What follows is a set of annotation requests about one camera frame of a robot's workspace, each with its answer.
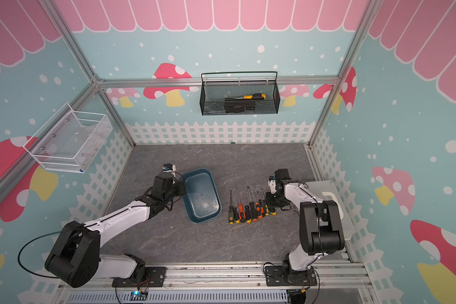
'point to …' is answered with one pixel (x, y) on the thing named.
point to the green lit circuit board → (136, 296)
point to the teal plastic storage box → (202, 200)
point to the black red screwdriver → (242, 215)
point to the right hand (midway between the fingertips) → (271, 202)
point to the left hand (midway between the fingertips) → (184, 184)
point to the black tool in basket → (239, 106)
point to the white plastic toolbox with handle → (327, 191)
